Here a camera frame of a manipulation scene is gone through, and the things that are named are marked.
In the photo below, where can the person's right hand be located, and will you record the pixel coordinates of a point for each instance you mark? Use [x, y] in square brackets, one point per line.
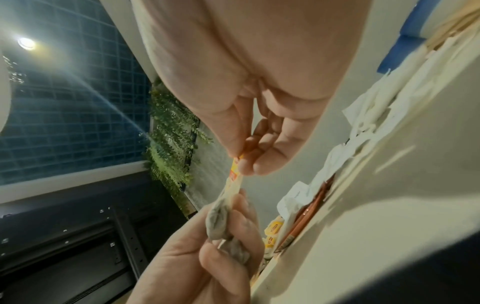
[255, 59]

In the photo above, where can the person's left hand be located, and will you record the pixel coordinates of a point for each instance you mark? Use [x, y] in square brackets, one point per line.
[180, 267]

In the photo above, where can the white tea bag yellow tag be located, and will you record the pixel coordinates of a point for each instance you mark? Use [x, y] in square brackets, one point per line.
[219, 219]

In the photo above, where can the pile of tea bags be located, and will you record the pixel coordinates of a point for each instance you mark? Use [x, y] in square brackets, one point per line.
[273, 227]

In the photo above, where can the pile of white sugar packets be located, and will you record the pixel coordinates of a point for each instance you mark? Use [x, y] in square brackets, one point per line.
[375, 98]

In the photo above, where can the red Nescafe coffee sachets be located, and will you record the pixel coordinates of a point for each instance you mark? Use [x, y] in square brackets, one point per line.
[300, 222]

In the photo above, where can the bundle of wooden stir sticks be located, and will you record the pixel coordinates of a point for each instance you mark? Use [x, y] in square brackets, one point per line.
[450, 26]

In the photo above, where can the black metal rack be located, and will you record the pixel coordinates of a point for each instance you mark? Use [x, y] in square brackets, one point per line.
[75, 237]

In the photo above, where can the green plants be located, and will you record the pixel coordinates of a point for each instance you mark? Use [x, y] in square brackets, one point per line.
[172, 133]

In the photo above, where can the white beam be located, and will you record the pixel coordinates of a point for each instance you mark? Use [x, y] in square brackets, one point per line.
[127, 41]
[75, 181]

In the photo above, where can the glass building facade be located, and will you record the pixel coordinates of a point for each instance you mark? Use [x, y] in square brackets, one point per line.
[75, 104]

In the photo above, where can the round ceiling light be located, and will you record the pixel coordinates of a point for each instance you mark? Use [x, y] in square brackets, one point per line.
[26, 44]

